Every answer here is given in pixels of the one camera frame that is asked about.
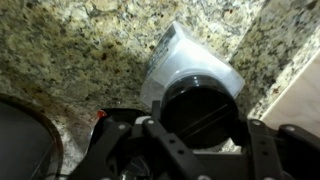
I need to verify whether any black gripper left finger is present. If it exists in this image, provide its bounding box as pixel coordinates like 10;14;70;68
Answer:
68;100;208;180

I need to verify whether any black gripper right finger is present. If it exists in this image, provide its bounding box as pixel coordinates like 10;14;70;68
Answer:
238;119;320;180

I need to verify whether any black air fryer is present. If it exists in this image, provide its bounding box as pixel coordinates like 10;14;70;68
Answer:
0;93;65;180

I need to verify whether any dark red packet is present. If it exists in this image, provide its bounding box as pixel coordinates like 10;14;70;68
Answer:
95;109;108;120

